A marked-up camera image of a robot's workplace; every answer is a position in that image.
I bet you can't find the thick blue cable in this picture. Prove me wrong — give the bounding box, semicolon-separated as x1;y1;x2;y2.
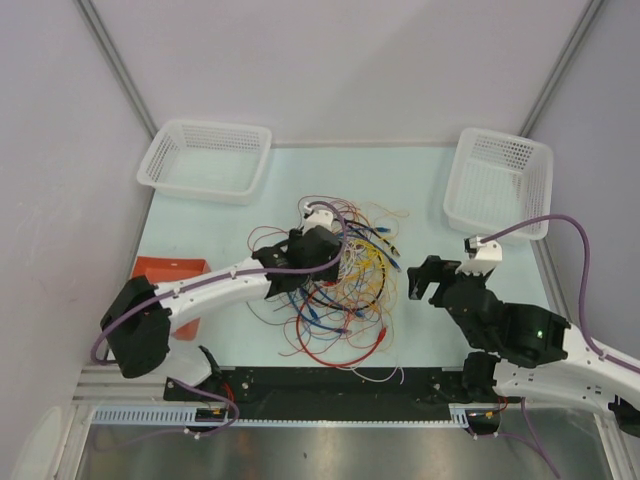
284;224;404;337

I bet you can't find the thin white wire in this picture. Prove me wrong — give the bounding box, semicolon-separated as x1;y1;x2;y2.
299;199;405;385

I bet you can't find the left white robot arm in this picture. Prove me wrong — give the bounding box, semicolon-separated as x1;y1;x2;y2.
100;226;345;400

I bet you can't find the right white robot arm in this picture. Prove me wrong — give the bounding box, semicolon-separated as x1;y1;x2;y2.
407;255;639;436

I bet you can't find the right white mesh basket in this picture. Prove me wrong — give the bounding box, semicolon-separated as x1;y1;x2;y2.
443;127;554;234

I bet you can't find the white mesh basket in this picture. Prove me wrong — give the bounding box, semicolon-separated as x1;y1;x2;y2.
136;120;272;205
443;127;554;234

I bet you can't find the left white mesh basket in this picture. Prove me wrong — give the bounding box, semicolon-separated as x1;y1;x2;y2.
136;120;272;205

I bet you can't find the orange plastic bin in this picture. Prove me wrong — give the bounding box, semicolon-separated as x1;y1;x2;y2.
131;256;211;341

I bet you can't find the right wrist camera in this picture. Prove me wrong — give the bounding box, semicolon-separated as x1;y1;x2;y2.
457;236;503;277

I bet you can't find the thick black cable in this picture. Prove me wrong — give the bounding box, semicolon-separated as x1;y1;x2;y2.
299;219;401;314

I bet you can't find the yellow wire bundle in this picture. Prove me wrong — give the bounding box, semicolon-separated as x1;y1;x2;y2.
329;238;401;301

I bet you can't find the thick red cable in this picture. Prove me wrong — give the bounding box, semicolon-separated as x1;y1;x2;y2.
295;279;390;369

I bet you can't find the thin orange wire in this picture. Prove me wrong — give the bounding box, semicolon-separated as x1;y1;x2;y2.
245;195;410;357

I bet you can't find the white slotted cable duct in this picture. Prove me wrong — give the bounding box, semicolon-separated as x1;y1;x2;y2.
92;404;471;429

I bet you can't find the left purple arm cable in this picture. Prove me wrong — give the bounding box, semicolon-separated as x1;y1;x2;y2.
89;201;349;365

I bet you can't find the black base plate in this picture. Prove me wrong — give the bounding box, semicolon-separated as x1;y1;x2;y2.
163;366;521;422

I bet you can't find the aluminium frame post right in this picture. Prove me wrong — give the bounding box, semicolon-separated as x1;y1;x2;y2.
518;0;609;138

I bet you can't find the aluminium frame post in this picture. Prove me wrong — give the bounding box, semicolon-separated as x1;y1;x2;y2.
73;0;158;140
518;0;609;138

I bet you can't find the aluminium frame post left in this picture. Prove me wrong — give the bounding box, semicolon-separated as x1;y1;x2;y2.
73;0;158;140

